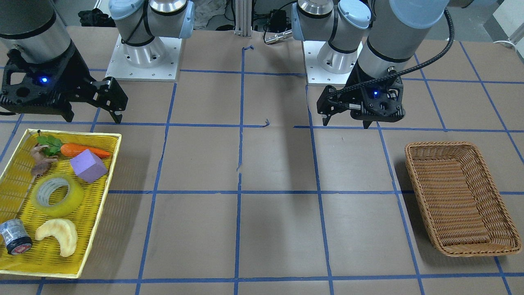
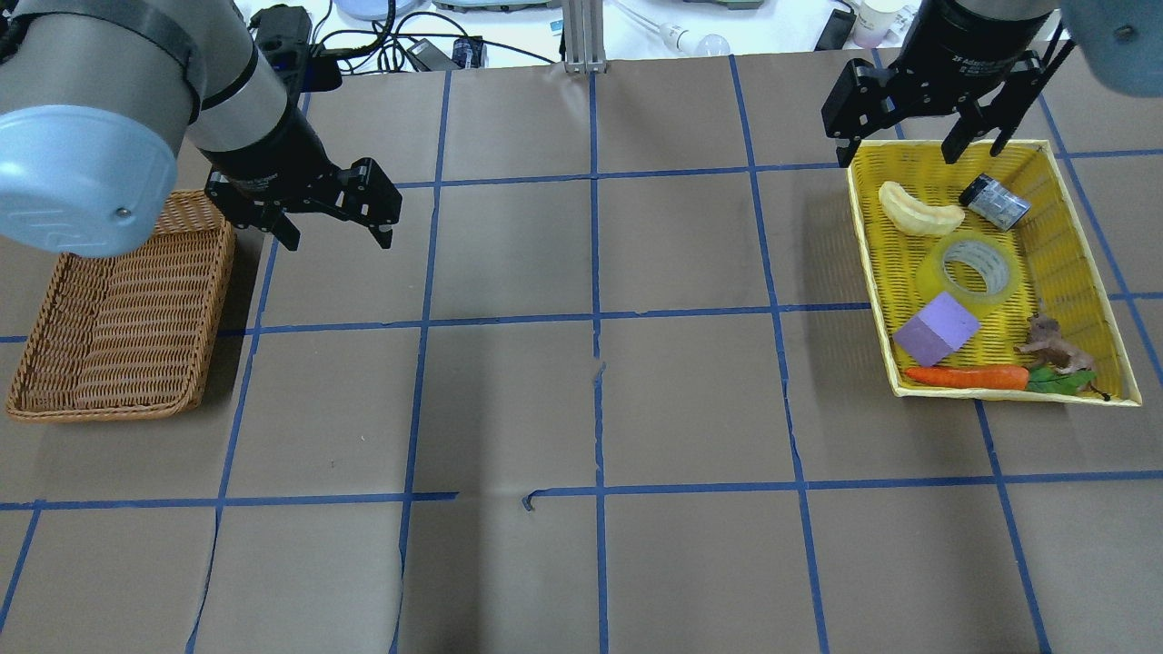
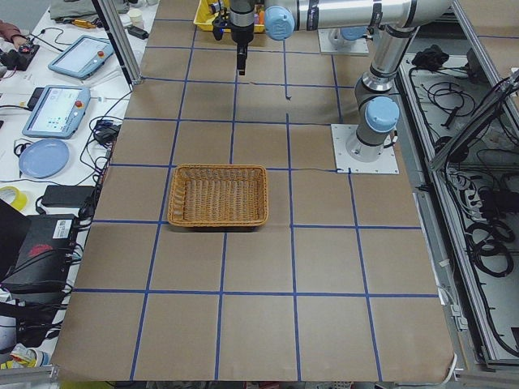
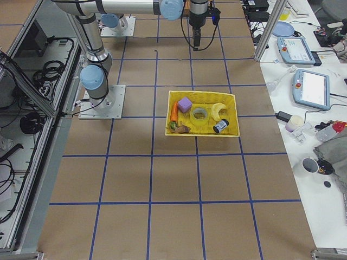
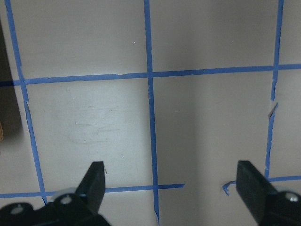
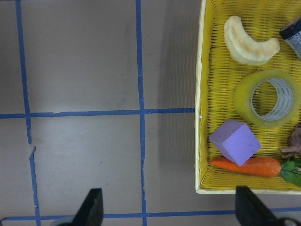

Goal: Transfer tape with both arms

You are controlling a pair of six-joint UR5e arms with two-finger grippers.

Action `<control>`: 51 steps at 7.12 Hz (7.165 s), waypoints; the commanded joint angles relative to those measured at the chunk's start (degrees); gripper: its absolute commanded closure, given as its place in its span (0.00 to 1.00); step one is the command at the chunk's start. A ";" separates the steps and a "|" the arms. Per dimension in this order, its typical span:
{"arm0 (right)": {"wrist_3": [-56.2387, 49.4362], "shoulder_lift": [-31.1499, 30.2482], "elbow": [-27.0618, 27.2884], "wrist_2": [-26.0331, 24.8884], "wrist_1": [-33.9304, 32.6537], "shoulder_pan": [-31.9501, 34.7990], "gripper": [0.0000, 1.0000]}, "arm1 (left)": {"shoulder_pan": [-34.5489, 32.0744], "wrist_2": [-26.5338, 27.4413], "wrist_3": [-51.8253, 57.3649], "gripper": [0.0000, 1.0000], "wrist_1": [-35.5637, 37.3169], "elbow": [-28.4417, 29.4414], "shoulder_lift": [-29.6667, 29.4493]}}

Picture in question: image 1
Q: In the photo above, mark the orange toy carrot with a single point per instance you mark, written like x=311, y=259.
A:
x=55, y=146

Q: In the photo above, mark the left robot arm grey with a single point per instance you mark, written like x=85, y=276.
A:
x=372, y=41

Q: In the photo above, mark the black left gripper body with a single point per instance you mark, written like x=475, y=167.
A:
x=349, y=91

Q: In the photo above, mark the pale croissant toy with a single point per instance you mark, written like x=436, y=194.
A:
x=64, y=231

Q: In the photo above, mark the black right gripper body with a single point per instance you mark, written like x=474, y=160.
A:
x=79, y=78

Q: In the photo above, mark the brown toy animal figure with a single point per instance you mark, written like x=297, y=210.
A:
x=42, y=163

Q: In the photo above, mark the yellow woven tray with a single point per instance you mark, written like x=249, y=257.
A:
x=43, y=259

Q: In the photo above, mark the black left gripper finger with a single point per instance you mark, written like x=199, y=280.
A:
x=329, y=106

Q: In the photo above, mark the yellow clear tape roll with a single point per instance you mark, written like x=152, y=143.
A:
x=57, y=195

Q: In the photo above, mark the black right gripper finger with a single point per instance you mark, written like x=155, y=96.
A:
x=110, y=97

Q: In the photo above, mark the brown wicker basket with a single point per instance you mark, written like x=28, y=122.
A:
x=461, y=207

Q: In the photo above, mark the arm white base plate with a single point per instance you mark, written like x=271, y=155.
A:
x=315, y=65
x=157, y=61

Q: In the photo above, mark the small silver can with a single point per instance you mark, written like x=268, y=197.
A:
x=15, y=236

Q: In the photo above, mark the purple foam cube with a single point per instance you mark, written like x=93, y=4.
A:
x=88, y=166

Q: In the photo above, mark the aluminium frame post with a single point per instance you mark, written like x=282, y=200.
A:
x=243, y=18

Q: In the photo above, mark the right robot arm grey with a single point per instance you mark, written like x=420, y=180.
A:
x=37, y=28

